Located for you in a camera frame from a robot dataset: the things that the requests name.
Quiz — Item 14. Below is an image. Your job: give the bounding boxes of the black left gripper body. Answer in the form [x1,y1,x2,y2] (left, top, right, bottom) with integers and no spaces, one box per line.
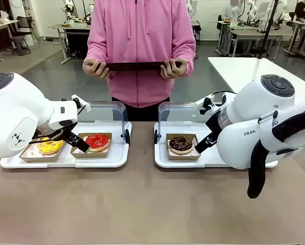
[36,121,77,141]

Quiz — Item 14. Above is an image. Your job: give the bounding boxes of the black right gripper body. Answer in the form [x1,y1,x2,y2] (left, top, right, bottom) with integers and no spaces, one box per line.
[205,108,222,139]

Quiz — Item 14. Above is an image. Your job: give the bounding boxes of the brown paper donut tray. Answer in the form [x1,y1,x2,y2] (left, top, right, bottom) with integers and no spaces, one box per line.
[19,137,67,163]
[165,133,202,161]
[70,132,113,159]

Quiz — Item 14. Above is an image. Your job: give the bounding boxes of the chocolate sprinkled donut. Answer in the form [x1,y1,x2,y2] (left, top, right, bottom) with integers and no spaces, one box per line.
[168,136,194,155]

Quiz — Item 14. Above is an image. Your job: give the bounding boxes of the dark brown serving tray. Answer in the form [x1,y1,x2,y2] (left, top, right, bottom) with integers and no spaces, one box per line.
[94,61,183,72]

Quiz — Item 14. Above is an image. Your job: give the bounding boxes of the person's left forearm pink sleeve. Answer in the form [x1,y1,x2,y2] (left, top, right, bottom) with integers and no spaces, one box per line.
[167,35,197,64]

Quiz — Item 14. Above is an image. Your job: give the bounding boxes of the person's right forearm pink sleeve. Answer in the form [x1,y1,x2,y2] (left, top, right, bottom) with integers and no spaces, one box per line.
[85,35,113,65]

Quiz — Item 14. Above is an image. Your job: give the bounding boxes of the yellow sprinkled donut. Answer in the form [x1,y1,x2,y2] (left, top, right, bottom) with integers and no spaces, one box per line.
[37,137,64,155]

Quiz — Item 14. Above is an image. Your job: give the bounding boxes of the red glazed donut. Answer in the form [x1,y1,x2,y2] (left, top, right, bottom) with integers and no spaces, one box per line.
[84,133,111,153]

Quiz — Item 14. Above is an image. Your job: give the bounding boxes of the background person in black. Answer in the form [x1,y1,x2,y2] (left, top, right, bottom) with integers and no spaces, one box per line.
[294,0,305,21]

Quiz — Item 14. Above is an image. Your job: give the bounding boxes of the person's left hand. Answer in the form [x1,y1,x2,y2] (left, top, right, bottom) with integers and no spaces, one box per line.
[160,58,189,80]

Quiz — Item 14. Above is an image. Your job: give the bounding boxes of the person's right hand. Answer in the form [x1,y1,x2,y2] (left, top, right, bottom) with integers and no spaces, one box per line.
[83,58,111,80]

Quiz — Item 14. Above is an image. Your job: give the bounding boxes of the white display case base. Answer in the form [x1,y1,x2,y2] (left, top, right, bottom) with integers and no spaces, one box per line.
[154,120,279,169]
[0,121,133,169]

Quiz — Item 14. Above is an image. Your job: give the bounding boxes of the clear display case lid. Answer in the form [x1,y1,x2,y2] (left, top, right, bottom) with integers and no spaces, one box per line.
[77,101,130,148]
[158,101,212,123]

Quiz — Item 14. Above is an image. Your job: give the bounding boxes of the white side table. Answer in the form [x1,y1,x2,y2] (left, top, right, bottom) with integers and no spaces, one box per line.
[208,56,305,103]

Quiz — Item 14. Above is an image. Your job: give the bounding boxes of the black trousers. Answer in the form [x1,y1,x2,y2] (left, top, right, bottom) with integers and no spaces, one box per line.
[111,96,171,122]

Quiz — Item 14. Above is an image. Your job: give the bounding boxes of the black cabinet under desk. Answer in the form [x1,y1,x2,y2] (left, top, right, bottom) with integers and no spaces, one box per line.
[65,28,91,59]

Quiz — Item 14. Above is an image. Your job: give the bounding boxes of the background grey work table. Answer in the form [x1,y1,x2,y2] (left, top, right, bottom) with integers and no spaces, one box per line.
[215,20,296,58]

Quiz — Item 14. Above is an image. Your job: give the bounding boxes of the black office chair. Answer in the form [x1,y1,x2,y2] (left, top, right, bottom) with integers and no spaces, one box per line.
[9,15,34,57]

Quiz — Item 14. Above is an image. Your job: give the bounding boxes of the background wooden top desk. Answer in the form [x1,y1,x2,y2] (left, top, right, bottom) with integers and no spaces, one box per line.
[47,22,92,65]

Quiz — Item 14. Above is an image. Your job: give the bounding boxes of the pink hoodie torso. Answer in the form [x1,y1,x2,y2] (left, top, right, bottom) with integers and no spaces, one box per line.
[90,0,191,109]

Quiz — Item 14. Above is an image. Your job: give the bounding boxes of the background desk with white top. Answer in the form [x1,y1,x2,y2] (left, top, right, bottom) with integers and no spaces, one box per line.
[0,19,19,62]

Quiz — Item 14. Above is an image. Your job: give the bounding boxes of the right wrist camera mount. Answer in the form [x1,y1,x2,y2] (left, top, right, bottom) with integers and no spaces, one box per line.
[194,93,217,116]

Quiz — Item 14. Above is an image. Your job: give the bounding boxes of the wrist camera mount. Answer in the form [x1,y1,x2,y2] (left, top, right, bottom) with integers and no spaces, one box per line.
[194,93,217,116]
[70,94,91,113]

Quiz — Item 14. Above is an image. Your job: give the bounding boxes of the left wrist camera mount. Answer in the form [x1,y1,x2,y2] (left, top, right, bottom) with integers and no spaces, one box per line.
[70,94,91,113]

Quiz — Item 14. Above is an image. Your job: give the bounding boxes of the black cable sleeve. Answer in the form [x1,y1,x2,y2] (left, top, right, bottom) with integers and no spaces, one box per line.
[246,106,305,200]

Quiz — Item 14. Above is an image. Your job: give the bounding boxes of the black camera stand pole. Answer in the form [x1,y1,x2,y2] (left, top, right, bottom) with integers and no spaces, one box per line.
[259,0,281,60]

